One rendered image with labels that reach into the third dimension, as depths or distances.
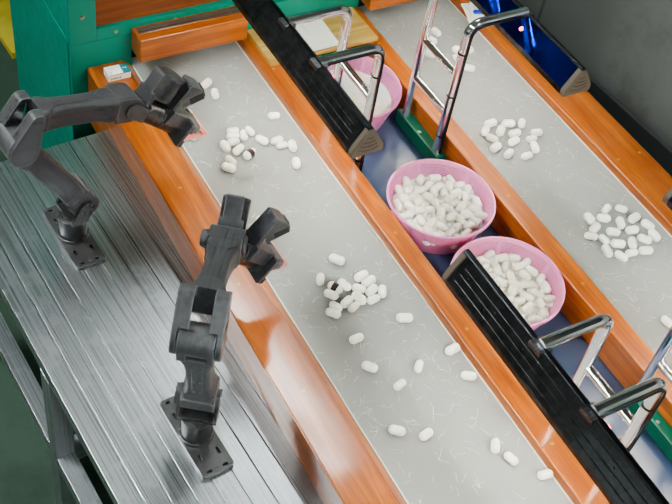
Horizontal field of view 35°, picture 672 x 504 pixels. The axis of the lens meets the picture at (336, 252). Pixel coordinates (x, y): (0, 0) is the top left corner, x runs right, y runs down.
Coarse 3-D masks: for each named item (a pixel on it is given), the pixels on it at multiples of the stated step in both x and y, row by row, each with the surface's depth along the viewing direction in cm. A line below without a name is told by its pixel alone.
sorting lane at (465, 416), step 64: (192, 64) 283; (256, 128) 269; (256, 192) 254; (320, 192) 257; (320, 256) 244; (384, 256) 246; (320, 320) 231; (384, 320) 234; (384, 384) 223; (448, 384) 225; (384, 448) 212; (448, 448) 214; (512, 448) 216
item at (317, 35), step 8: (304, 24) 294; (312, 24) 294; (320, 24) 295; (304, 32) 292; (312, 32) 292; (320, 32) 292; (328, 32) 293; (312, 40) 290; (320, 40) 290; (328, 40) 291; (336, 40) 291; (312, 48) 287; (320, 48) 288
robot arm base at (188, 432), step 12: (168, 408) 219; (168, 420) 217; (180, 420) 217; (180, 432) 215; (192, 432) 210; (204, 432) 211; (192, 444) 213; (204, 444) 214; (216, 444) 215; (192, 456) 212; (204, 456) 213; (216, 456) 213; (228, 456) 213; (204, 468) 211; (216, 468) 211; (228, 468) 212
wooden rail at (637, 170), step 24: (456, 0) 314; (504, 48) 301; (528, 72) 295; (552, 96) 289; (576, 96) 291; (576, 120) 284; (600, 120) 285; (600, 144) 279; (624, 144) 280; (624, 168) 274; (648, 168) 275; (648, 192) 269
